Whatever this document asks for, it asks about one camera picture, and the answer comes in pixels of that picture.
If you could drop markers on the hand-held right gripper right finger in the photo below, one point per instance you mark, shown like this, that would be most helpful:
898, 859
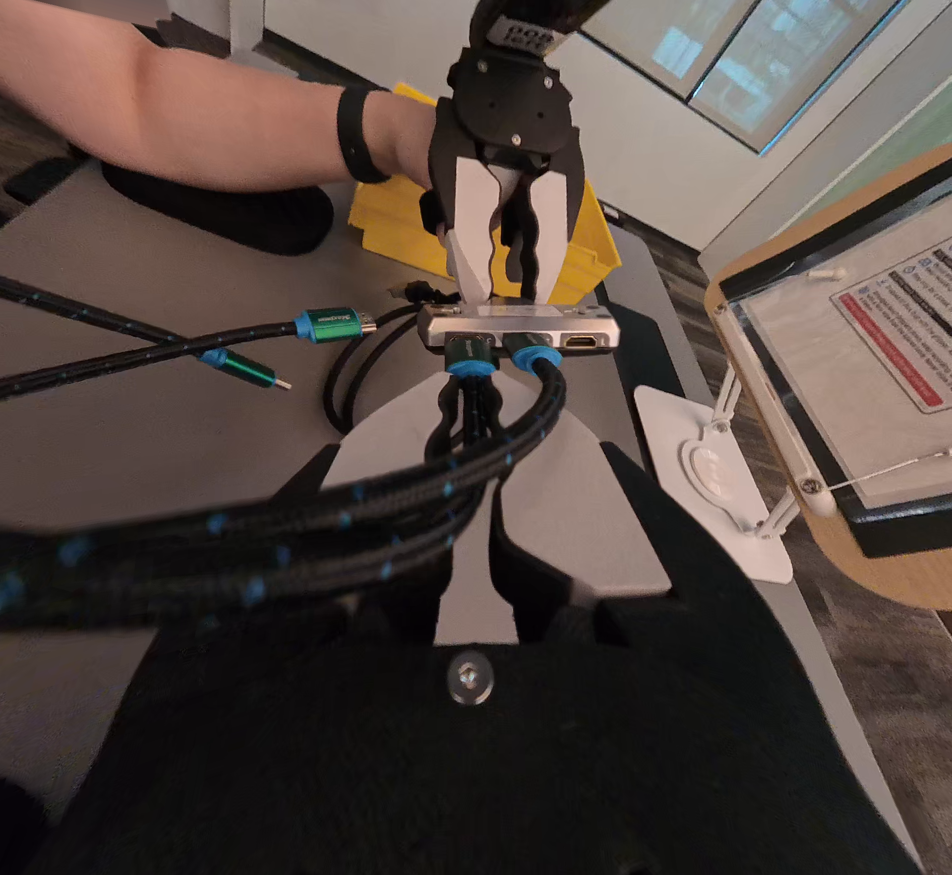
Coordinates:
587, 518

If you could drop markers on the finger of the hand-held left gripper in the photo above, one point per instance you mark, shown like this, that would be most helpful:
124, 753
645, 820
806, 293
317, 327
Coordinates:
552, 228
470, 235

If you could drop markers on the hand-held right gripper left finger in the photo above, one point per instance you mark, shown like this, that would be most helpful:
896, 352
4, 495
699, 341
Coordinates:
394, 428

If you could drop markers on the yellow plastic bin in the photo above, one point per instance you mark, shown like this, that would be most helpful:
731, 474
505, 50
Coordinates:
401, 228

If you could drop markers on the silver hdmi switch hub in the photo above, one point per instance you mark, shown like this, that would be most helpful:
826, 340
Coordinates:
606, 330

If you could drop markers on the person's left forearm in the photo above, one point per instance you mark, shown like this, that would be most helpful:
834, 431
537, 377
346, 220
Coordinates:
186, 116

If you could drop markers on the person's left hand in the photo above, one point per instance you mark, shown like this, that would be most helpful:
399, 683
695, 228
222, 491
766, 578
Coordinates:
405, 142

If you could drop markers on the black wristband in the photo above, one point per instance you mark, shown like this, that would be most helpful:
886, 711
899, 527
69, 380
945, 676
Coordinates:
357, 138

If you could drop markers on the wooden framed instruction board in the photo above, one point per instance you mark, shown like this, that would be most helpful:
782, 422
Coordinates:
877, 399

